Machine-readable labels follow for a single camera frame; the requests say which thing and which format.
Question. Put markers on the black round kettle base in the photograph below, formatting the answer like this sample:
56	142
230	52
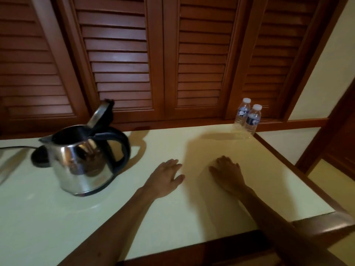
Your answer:
38	159

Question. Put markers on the person's right forearm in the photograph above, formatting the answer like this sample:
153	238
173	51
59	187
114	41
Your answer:
277	227

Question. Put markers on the clear water bottle blue label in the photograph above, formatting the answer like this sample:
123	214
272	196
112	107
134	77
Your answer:
241	113
253	121

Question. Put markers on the wooden cabinet cream top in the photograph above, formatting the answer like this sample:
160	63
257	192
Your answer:
319	224

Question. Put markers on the person's left hand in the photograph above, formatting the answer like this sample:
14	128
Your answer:
163	181

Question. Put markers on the person's right hand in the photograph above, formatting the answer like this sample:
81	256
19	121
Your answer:
228	175

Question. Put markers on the person's left forearm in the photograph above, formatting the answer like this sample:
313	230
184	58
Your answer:
111	232

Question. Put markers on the brown louvered wooden shutter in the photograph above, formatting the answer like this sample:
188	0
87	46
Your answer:
274	52
33	66
202	52
119	52

